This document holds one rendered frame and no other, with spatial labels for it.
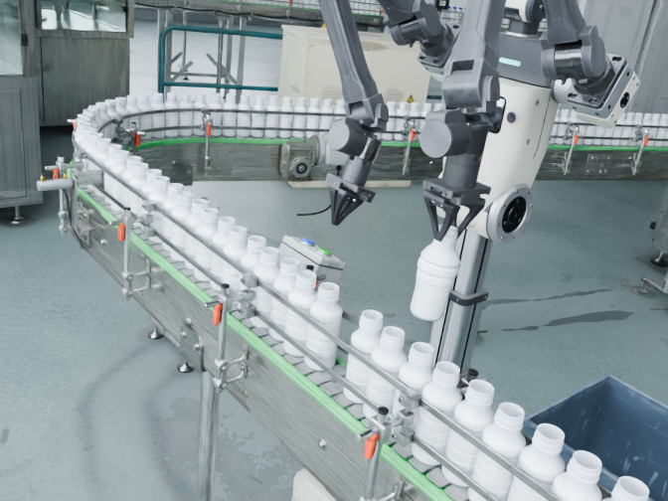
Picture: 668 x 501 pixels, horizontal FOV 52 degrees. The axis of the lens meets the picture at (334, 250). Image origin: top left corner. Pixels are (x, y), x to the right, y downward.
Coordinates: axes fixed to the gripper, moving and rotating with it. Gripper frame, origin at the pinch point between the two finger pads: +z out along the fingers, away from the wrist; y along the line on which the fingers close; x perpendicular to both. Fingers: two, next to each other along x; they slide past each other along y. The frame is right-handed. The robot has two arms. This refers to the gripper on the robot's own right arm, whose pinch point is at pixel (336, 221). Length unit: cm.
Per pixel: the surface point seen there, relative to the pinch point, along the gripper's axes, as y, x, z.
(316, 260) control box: 2.9, -3.9, 9.0
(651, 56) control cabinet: -235, 564, -209
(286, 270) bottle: 11.0, -18.4, 10.1
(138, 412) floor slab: -102, 42, 110
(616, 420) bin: 55, 49, 17
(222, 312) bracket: 4.4, -24.1, 22.7
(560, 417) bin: 51, 31, 18
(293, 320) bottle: 17.0, -17.7, 17.6
